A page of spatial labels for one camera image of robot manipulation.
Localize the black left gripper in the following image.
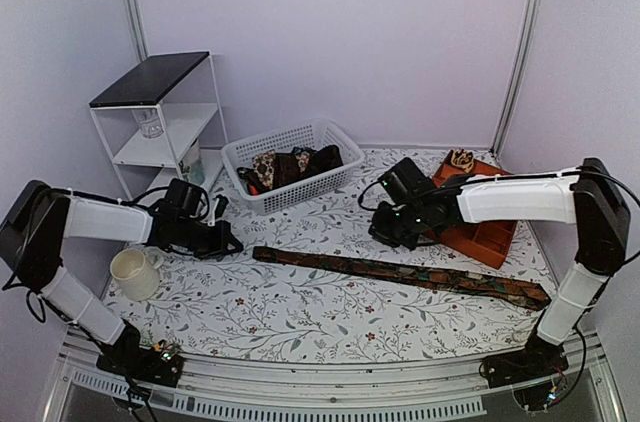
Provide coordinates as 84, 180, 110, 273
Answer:
178, 217, 244, 260

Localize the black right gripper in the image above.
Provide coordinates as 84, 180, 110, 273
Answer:
368, 200, 427, 250

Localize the green brown patterned tie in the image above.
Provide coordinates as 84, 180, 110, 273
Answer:
252, 246, 551, 311

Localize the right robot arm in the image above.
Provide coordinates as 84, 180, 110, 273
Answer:
369, 158, 639, 378

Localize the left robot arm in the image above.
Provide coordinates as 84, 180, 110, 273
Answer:
1, 179, 243, 376

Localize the floral table mat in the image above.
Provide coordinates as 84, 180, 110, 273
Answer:
104, 148, 538, 364

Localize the cream paisley tie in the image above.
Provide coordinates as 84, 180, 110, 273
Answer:
253, 150, 277, 190

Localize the orange compartment tray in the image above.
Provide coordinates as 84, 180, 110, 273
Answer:
432, 150, 517, 270

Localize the rolled beige patterned tie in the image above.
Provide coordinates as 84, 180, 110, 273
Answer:
448, 148, 475, 173

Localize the dark red patterned tie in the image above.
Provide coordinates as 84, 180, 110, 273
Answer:
273, 153, 301, 189

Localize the black shiny tie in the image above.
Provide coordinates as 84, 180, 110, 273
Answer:
302, 145, 343, 178

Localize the white plastic basket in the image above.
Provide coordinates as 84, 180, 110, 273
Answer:
222, 119, 365, 215

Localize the cream ceramic mug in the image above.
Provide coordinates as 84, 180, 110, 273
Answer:
110, 248, 164, 302

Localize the white shelf with black top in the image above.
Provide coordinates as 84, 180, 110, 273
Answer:
89, 51, 229, 200

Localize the clear drinking glass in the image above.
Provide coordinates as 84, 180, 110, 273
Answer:
132, 108, 164, 139

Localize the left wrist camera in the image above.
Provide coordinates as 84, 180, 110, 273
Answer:
209, 194, 228, 226

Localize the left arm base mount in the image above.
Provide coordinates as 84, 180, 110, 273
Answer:
96, 340, 184, 388

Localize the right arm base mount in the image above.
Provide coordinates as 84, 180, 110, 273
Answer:
478, 336, 586, 413

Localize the metal front rail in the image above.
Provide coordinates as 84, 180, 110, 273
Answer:
43, 331, 630, 421

